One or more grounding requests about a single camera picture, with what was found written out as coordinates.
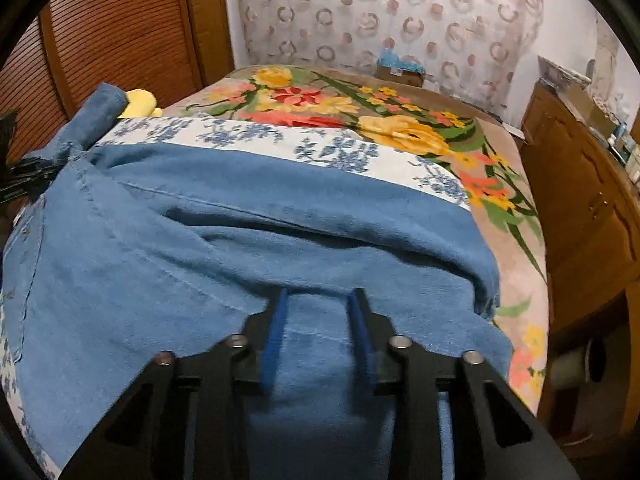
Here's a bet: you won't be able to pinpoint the circle pattern curtain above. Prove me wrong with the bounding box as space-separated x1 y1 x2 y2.
222 0 546 116

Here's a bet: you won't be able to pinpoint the yellow plush toy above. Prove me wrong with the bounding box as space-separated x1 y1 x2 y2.
117 89 163 120

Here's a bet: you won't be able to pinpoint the blue plastic packet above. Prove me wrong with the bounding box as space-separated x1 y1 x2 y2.
377 47 426 73

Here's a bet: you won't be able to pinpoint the wooden louvered wardrobe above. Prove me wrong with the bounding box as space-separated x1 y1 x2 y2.
0 0 236 161

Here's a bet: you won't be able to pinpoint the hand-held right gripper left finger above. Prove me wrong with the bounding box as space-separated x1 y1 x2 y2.
59 287 291 480

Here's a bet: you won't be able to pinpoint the group of small bottles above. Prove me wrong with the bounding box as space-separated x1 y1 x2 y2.
607 120 640 182

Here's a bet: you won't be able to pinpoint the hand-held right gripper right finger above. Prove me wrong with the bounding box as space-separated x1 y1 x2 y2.
347 287 581 480

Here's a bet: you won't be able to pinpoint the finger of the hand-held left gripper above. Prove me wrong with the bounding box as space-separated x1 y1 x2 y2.
0 156 68 206

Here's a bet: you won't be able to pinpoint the small cardboard box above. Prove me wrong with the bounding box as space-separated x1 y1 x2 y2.
376 62 426 88

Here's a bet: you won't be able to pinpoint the blue floral white sheet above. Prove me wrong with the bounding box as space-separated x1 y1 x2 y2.
0 112 473 476

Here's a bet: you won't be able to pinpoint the wooden cabinet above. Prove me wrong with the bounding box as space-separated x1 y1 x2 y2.
520 82 640 456

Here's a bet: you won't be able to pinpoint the narrow lace curtain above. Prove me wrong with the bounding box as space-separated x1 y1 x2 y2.
587 15 632 126

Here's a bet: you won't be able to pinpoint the open cardboard box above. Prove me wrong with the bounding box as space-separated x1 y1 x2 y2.
565 82 617 137

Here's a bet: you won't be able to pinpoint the patterned flat box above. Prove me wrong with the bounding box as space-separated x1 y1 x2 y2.
537 55 592 87

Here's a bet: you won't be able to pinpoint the blue denim pants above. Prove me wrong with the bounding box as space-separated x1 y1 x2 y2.
2 82 516 480

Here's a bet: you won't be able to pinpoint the white cylinder roll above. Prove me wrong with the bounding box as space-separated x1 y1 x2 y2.
550 340 608 391

